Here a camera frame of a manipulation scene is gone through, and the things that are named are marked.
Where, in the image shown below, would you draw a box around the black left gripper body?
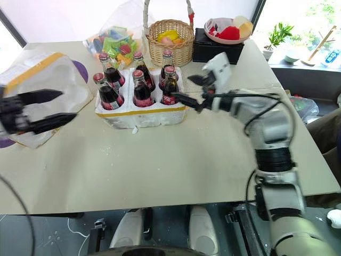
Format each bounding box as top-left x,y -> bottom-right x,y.
0,93 -> 35,135

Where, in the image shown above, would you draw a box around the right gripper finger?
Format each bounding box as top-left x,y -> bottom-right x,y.
169,91 -> 205,114
187,74 -> 208,86

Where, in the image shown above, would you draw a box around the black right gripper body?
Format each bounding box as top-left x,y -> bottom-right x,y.
196,73 -> 217,114

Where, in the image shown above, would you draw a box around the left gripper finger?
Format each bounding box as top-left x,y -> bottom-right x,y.
18,89 -> 64,107
27,113 -> 78,135

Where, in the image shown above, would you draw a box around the glass cola bottle red cap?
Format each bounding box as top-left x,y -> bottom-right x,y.
99,52 -> 126,92
132,51 -> 157,93
132,69 -> 156,108
160,65 -> 181,106
93,72 -> 125,111
158,49 -> 178,90

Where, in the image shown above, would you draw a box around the white foam box yellow tape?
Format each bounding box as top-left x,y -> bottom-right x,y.
0,51 -> 94,149

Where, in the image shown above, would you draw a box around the black rectangular box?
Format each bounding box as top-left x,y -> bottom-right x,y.
192,27 -> 246,66

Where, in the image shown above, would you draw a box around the white foam crate yellow tape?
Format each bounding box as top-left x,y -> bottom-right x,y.
94,66 -> 188,131

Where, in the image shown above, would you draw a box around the pink bowl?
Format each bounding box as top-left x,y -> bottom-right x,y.
204,17 -> 254,44

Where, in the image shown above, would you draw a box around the pink toy fruit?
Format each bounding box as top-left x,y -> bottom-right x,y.
160,36 -> 184,45

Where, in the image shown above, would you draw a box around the yellow toy fruit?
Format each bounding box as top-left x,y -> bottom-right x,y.
157,30 -> 178,43

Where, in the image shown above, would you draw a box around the red toy fruit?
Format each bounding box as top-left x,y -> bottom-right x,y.
209,26 -> 241,41

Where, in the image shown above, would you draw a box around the cream round toy slices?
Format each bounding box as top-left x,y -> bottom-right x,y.
233,15 -> 254,38

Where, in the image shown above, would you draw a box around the small potted green plant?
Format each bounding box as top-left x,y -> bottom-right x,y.
262,22 -> 295,61

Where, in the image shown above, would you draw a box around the pale green small bowl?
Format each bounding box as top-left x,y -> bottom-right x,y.
283,53 -> 301,64

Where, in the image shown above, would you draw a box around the clear bag of colourful toys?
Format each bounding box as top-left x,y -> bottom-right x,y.
82,0 -> 156,67

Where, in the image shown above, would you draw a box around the clear plastic bag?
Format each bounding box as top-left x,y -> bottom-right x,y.
288,94 -> 320,125

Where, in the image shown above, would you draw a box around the wooden stand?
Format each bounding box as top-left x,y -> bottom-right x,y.
301,25 -> 338,67

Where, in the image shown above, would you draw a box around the seated person's legs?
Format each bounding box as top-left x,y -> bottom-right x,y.
305,93 -> 341,193

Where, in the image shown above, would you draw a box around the blue white packet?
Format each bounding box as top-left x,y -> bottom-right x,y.
320,49 -> 341,68

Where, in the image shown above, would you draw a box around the white robot right leg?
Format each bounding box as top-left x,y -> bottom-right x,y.
187,204 -> 220,256

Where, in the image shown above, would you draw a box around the white robot leg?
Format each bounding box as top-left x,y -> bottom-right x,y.
109,207 -> 145,249
187,204 -> 220,256

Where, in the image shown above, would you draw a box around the white robot left leg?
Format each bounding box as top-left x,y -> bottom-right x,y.
109,207 -> 145,249

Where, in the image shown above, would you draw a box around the dark rounded robot torso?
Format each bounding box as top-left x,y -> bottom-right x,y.
87,246 -> 205,256

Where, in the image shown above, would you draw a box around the white shoe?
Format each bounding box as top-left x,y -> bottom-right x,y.
326,209 -> 341,229

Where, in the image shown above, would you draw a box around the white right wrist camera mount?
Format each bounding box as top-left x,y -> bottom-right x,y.
201,51 -> 233,94

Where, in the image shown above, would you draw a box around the wicker basket with handle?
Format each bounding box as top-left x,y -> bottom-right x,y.
143,0 -> 196,68

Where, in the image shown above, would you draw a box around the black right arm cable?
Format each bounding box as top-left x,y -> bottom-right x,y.
223,89 -> 283,134

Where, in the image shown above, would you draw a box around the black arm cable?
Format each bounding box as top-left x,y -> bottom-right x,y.
223,89 -> 283,134
0,175 -> 36,256

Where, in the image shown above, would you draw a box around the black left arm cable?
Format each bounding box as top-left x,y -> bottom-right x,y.
0,175 -> 36,256

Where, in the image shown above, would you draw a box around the black table leg frame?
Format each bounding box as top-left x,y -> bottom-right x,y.
225,203 -> 267,256

